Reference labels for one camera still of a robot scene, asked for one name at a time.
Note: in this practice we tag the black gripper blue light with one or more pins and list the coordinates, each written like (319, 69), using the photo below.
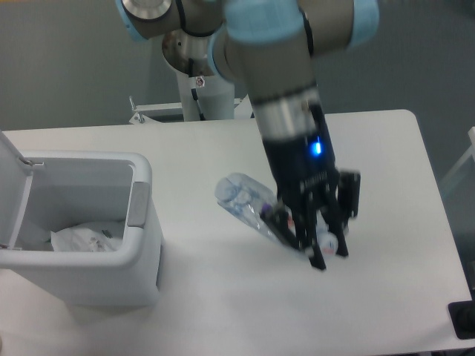
(308, 182)

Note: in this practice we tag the crushed clear plastic water bottle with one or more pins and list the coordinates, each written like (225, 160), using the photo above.
(244, 198)

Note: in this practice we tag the white plastic wrapper bag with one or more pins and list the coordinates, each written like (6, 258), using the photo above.
(100, 236)

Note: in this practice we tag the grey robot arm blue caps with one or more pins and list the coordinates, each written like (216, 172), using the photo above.
(269, 46)

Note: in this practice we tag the white open trash can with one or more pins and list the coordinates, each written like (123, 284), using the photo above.
(45, 191)

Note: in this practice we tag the glass white furniture at right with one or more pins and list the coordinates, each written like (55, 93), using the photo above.
(460, 169)

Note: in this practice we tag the black device at table edge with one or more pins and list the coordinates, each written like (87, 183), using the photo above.
(462, 317)

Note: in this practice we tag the white pedestal base frame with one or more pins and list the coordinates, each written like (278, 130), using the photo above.
(173, 112)

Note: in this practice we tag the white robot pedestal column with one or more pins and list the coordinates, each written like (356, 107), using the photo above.
(204, 95)

